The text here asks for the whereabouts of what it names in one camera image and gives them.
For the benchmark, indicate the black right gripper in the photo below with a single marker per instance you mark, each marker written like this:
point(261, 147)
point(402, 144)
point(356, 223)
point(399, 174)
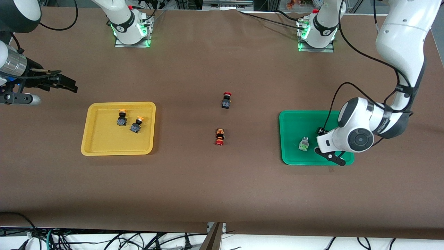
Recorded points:
point(35, 72)

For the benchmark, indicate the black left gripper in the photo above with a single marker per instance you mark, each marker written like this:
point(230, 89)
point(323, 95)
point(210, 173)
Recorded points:
point(321, 133)

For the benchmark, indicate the green push button switch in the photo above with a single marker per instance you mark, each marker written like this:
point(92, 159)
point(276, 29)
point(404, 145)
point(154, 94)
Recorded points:
point(304, 145)

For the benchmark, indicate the yellow push button switch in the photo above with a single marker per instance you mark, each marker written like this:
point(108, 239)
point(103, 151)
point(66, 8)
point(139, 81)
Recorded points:
point(121, 120)
point(134, 127)

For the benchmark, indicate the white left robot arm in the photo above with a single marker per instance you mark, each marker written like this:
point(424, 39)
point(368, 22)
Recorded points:
point(399, 34)

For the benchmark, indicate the green plastic tray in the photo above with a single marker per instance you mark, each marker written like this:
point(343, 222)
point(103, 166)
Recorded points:
point(295, 125)

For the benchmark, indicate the yellow plastic tray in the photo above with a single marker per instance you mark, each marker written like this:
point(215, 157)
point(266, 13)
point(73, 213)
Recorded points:
point(104, 139)

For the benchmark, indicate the brown table cloth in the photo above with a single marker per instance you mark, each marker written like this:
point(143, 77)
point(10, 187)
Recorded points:
point(222, 191)

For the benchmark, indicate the dark table leg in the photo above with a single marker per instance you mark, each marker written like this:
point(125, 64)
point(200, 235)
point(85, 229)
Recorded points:
point(212, 241)

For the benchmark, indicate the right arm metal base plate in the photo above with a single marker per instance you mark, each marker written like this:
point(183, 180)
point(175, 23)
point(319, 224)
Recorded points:
point(133, 45)

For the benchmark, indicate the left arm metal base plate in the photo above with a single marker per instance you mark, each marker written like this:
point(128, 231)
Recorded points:
point(315, 50)

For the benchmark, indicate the red push button switch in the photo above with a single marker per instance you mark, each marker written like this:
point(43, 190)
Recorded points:
point(226, 102)
point(219, 136)

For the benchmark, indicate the metal table edge bracket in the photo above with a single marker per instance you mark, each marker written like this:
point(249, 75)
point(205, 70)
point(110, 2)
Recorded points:
point(223, 227)

